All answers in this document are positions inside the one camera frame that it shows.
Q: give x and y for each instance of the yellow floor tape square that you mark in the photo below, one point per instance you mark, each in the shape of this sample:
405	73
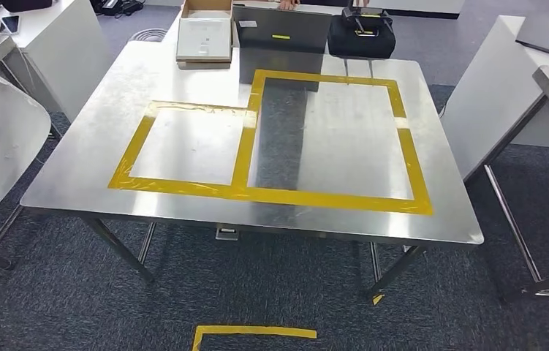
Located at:
254	332

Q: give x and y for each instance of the dark grey laptop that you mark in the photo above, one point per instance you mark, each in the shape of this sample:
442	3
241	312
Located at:
279	24

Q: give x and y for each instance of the white table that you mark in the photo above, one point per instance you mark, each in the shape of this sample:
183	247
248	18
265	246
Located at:
487	97
61	48

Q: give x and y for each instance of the white plastic car part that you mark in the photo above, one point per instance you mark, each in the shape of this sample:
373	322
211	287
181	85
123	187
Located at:
12	145

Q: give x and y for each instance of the black bag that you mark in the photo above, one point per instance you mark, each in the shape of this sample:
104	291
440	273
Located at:
27	5

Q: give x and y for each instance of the black carrying case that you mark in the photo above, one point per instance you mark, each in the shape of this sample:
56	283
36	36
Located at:
361	46

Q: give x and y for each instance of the large yellow tape frame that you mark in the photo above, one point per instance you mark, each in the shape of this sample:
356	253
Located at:
414	169

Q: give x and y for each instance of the stainless steel workbench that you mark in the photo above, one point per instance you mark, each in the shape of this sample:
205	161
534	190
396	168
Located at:
85	160

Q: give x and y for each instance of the smartphone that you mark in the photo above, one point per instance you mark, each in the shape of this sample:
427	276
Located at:
10	24

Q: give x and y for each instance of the small yellow tape frame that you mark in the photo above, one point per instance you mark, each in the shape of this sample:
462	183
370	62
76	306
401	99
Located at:
133	145

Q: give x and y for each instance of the person's hand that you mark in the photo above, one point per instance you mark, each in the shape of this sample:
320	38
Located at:
288	4

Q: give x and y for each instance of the open cardboard box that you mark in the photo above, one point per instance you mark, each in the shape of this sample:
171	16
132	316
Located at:
204	38

